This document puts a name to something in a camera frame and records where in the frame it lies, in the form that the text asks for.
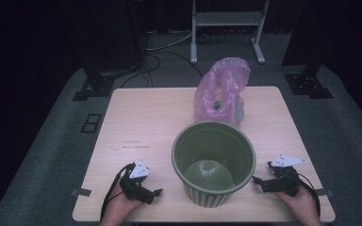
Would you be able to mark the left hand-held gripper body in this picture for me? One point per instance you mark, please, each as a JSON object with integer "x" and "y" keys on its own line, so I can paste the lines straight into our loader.
{"x": 135, "y": 186}

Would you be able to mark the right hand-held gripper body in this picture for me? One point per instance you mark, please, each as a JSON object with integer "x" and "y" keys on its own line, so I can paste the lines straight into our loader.
{"x": 281, "y": 182}

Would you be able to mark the green plastic bin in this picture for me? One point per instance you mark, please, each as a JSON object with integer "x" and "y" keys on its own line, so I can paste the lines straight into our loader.
{"x": 207, "y": 194}

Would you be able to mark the pink plastic bag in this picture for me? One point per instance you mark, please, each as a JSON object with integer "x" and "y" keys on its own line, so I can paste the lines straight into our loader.
{"x": 223, "y": 91}

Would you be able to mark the person's left hand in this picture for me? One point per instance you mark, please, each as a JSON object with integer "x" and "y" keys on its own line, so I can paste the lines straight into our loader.
{"x": 121, "y": 205}

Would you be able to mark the person's right hand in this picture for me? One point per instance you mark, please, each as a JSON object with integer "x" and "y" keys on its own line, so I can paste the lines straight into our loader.
{"x": 298, "y": 205}

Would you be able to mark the small green scrap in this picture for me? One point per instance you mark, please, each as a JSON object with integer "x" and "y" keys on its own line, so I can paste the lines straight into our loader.
{"x": 217, "y": 105}

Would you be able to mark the black stand base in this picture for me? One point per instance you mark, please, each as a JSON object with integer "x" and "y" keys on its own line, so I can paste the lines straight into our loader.
{"x": 95, "y": 88}
{"x": 308, "y": 84}

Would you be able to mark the white metal stand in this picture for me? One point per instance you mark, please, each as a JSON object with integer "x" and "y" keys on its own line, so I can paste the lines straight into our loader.
{"x": 229, "y": 18}

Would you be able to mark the grey table edge bracket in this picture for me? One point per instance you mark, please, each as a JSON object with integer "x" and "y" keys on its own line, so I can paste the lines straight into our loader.
{"x": 325, "y": 192}
{"x": 81, "y": 192}

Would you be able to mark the black floor socket frame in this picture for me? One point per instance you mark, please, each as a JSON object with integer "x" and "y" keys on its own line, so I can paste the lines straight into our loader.
{"x": 91, "y": 123}

